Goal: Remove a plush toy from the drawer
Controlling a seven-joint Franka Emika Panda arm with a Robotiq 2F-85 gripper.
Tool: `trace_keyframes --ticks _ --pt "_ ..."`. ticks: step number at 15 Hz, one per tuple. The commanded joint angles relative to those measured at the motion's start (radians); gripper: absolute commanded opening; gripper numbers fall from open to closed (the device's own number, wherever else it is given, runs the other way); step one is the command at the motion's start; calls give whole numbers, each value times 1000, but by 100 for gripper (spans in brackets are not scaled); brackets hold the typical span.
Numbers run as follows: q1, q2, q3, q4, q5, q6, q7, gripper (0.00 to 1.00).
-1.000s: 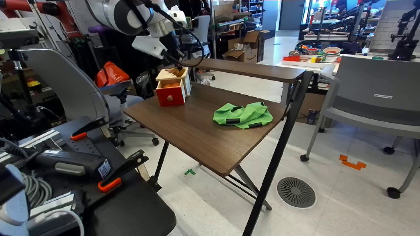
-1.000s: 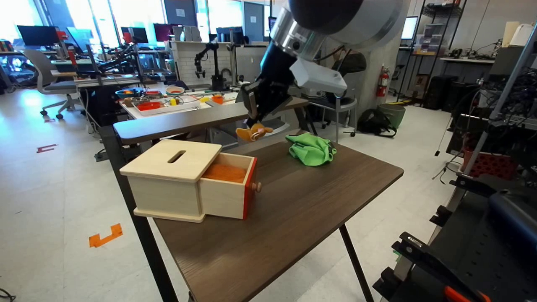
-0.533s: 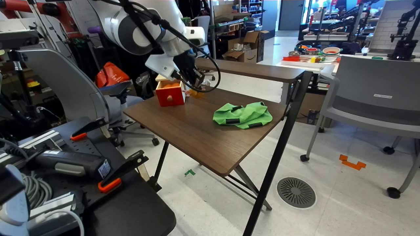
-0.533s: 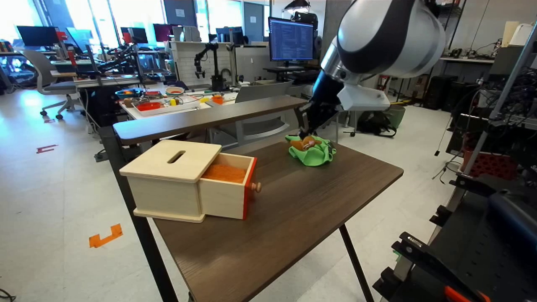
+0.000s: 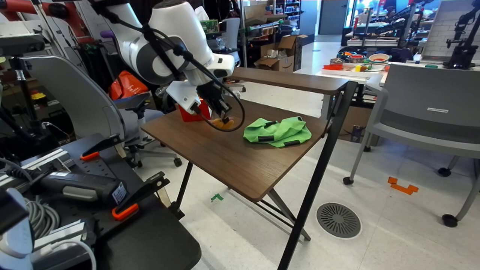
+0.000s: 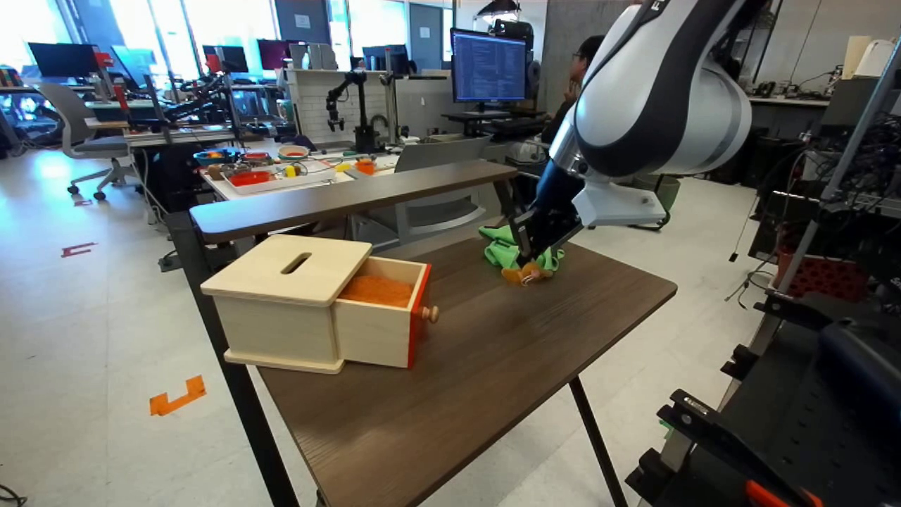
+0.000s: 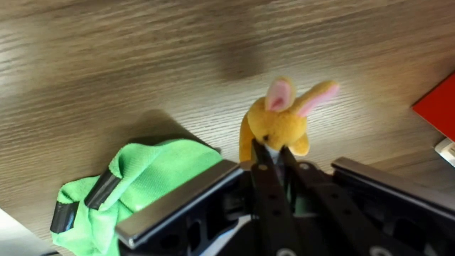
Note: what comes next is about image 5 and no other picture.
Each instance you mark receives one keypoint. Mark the grey office chair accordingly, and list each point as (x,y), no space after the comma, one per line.
(75,93)

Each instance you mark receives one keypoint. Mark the green cloth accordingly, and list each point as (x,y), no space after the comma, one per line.
(279,131)

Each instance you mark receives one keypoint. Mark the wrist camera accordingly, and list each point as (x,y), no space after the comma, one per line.
(183,95)

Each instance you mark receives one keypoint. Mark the stack of cardboard boxes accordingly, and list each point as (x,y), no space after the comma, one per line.
(281,56)

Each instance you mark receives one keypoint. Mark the white tiled board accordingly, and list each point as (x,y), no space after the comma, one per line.
(438,33)

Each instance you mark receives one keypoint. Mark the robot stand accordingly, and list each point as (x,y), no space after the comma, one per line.
(150,243)

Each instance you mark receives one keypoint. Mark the orange bag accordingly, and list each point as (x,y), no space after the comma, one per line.
(127,85)

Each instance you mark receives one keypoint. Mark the orange plush toy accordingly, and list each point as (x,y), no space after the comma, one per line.
(217,123)

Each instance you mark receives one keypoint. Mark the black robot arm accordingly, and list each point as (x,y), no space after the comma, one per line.
(464,45)

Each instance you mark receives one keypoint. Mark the black clamp with orange tip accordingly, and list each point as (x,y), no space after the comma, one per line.
(101,144)
(142,189)

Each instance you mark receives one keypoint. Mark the orange floor tape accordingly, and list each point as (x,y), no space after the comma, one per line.
(403,187)

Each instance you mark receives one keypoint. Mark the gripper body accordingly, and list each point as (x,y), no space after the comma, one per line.
(210,93)

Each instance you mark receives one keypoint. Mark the grey chair on castors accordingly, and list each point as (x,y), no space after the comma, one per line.
(431,97)

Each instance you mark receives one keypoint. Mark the white office chair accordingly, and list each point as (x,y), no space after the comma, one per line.
(230,33)

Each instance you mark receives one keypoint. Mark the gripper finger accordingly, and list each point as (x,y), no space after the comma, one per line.
(227,110)
(216,111)

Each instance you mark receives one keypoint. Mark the black handheld device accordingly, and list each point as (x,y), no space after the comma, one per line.
(86,185)

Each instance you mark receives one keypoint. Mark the aluminium rail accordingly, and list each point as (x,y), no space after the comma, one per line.
(41,161)

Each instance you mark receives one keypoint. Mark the brown cardboard box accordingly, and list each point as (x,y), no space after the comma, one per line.
(352,120)

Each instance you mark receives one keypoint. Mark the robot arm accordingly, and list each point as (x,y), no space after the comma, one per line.
(172,30)

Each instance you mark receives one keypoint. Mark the round floor drain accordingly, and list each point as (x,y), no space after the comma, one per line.
(338,220)

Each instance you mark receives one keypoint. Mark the red fabric drawer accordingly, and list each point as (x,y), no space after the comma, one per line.
(187,114)

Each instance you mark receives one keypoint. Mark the green floor tape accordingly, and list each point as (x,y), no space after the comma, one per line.
(216,197)

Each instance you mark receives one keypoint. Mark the white bowl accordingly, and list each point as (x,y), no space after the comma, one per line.
(378,57)

